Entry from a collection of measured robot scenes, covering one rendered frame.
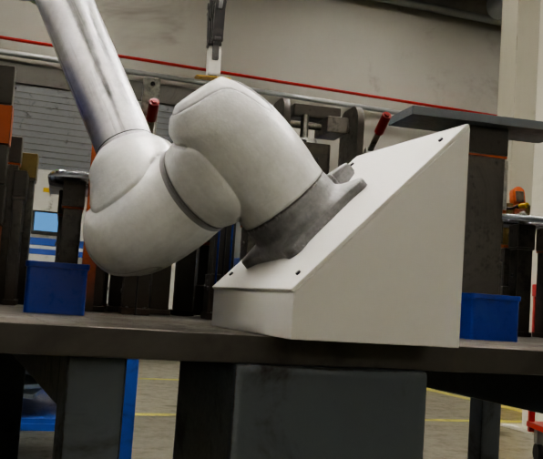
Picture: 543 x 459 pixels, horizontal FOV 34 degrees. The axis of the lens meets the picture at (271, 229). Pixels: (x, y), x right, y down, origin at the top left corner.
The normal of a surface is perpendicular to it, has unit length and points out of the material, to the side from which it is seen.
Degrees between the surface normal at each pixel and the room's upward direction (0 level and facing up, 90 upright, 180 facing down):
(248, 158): 104
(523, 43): 90
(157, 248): 134
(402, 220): 90
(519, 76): 90
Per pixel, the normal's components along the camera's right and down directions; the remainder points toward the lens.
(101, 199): -0.66, -0.11
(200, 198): -0.22, 0.44
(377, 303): 0.35, -0.05
